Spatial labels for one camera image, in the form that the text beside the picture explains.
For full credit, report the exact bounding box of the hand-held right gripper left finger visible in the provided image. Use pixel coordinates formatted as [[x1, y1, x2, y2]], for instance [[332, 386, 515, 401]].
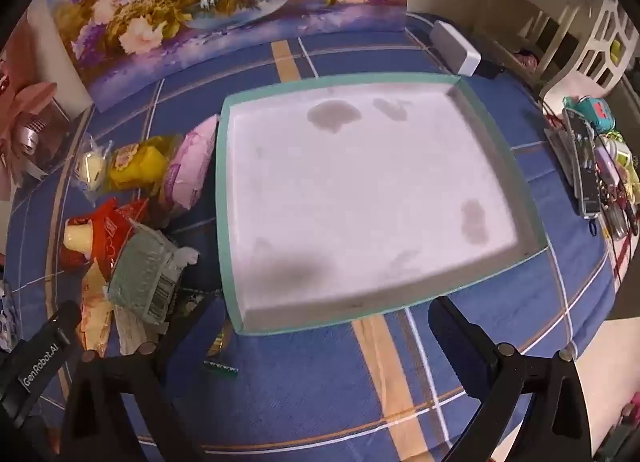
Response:
[[60, 293, 224, 462]]

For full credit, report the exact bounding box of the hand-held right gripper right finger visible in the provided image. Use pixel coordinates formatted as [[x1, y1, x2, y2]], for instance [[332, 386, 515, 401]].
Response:
[[429, 295, 609, 462]]

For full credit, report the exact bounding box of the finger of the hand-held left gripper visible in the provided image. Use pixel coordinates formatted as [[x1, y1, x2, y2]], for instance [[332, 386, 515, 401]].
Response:
[[17, 299, 84, 399]]

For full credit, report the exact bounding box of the white paper packet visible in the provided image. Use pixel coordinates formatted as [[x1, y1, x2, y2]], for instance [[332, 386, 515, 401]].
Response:
[[114, 306, 172, 358]]

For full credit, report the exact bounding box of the cream snack packet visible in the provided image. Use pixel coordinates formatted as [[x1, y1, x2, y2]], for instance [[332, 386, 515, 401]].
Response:
[[79, 261, 117, 359]]

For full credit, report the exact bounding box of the small green stick packet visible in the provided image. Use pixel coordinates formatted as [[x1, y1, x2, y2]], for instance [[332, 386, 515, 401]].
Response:
[[202, 359, 239, 379]]

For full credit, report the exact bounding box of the dark green packet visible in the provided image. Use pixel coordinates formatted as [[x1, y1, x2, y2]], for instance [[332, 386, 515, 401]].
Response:
[[170, 291, 213, 323]]

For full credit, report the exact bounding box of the grey-green snack packet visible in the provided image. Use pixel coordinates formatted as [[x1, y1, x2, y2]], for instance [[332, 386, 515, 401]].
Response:
[[106, 229, 199, 334]]

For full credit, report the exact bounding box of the red patterned snack packet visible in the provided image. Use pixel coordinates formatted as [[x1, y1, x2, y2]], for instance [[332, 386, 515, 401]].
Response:
[[92, 197, 152, 284]]

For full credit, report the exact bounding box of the clear packet with cream bun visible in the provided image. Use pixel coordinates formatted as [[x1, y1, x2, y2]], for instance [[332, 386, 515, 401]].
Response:
[[71, 138, 114, 204]]

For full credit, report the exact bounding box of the white tray with teal rim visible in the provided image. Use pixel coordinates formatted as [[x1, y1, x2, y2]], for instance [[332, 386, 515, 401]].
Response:
[[214, 71, 549, 336]]

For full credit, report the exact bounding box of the yellow cake packet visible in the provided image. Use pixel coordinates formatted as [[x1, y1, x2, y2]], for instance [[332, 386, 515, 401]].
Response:
[[106, 134, 177, 193]]

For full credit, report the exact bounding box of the pink snack packet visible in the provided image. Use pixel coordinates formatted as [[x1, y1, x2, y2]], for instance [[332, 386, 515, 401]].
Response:
[[164, 114, 221, 211]]

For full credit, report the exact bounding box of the blue checked tablecloth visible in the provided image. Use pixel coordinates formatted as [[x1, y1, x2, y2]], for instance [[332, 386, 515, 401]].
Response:
[[0, 12, 621, 462]]

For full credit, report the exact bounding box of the black remote control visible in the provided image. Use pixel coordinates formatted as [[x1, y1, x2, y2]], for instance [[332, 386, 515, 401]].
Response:
[[562, 107, 602, 221]]

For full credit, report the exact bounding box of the pile of small trinkets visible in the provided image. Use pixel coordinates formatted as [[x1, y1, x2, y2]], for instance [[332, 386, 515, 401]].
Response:
[[544, 112, 640, 245]]

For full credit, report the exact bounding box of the pink ribbon bouquet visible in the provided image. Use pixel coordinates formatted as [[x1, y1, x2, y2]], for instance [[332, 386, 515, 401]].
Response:
[[0, 56, 62, 203]]

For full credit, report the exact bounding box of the teal toy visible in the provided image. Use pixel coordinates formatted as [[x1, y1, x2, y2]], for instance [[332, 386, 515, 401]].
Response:
[[565, 96, 617, 134]]

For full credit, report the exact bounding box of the white rectangular box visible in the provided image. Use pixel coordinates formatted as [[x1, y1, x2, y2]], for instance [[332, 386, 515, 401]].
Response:
[[429, 19, 482, 77]]

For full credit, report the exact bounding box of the white lattice panel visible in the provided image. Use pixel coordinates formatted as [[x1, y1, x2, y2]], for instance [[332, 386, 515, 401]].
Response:
[[539, 0, 640, 99]]

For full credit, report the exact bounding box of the white chair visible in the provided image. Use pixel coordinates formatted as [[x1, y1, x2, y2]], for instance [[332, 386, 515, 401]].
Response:
[[474, 0, 588, 80]]

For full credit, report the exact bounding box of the floral painting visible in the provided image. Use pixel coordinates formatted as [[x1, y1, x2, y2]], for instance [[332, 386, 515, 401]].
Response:
[[44, 0, 412, 112]]

